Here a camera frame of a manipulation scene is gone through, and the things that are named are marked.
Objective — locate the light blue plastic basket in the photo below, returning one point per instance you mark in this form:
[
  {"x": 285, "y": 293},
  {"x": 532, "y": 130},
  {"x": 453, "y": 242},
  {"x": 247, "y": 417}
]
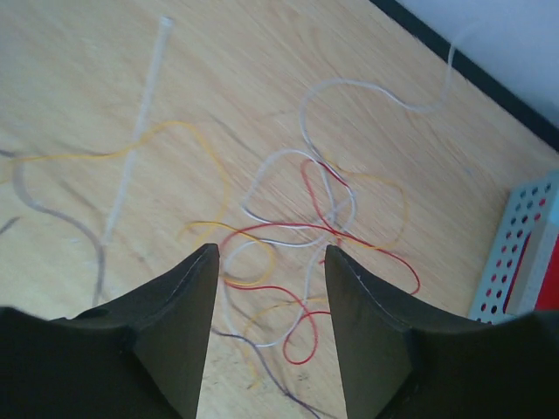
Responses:
[{"x": 531, "y": 208}]

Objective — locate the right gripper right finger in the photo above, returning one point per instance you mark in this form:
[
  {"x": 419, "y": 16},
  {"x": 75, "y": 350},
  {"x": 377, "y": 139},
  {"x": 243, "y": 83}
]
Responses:
[{"x": 400, "y": 357}]

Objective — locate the black aluminium frame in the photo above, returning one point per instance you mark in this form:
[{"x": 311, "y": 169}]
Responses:
[{"x": 490, "y": 86}]

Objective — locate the white zip tie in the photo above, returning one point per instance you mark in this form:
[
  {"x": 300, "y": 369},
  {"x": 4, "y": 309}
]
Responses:
[{"x": 164, "y": 30}]

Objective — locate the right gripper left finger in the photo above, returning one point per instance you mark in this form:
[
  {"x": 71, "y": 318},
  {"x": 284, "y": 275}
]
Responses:
[{"x": 141, "y": 355}]

